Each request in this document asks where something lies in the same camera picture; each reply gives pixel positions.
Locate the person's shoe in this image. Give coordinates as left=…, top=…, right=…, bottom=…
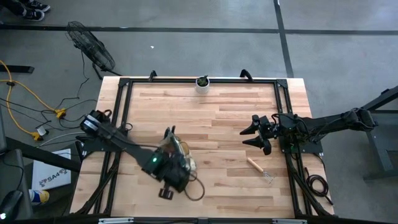
left=26, top=0, right=51, bottom=12
left=23, top=8, right=45, bottom=22

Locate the person's leg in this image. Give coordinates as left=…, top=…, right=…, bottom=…
left=0, top=0, right=30, bottom=16

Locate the wooden handle hand rake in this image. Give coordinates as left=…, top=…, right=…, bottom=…
left=246, top=157, right=275, bottom=184

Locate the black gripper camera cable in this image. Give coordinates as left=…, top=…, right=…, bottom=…
left=182, top=170, right=206, bottom=202

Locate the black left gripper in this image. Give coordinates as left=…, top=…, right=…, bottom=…
left=158, top=155, right=192, bottom=200

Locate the black coiled cable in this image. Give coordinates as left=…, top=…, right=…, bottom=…
left=303, top=166, right=334, bottom=206

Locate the yellow extension cord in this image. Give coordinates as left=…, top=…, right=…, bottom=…
left=0, top=59, right=68, bottom=141

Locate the black computer mouse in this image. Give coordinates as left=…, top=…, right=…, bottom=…
left=0, top=190, right=24, bottom=221

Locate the white pot with plant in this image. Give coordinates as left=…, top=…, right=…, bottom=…
left=195, top=74, right=211, bottom=95

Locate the white power adapter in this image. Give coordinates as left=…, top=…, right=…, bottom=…
left=35, top=126, right=50, bottom=138

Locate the black floor bar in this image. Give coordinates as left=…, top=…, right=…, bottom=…
left=0, top=64, right=35, bottom=75

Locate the black floor fan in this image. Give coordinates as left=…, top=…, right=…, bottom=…
left=65, top=21, right=123, bottom=80

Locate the yellow blue white bottle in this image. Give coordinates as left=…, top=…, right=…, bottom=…
left=29, top=189, right=50, bottom=206

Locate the black metal stand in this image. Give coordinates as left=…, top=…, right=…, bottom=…
left=345, top=85, right=398, bottom=183

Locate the white printed cardboard box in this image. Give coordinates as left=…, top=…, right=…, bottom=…
left=32, top=148, right=72, bottom=191

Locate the white floor cable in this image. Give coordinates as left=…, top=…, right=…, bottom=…
left=39, top=131, right=90, bottom=147

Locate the black neighbouring table beam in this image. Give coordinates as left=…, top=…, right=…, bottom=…
left=0, top=136, right=82, bottom=173

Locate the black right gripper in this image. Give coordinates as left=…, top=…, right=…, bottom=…
left=239, top=114, right=281, bottom=156

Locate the silver metal bracket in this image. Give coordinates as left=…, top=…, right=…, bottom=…
left=272, top=218, right=308, bottom=224
left=98, top=217, right=135, bottom=224

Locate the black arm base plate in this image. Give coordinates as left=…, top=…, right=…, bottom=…
left=278, top=113, right=323, bottom=155
left=82, top=133, right=125, bottom=153

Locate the black table frame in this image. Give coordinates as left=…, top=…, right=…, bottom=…
left=70, top=77, right=335, bottom=218

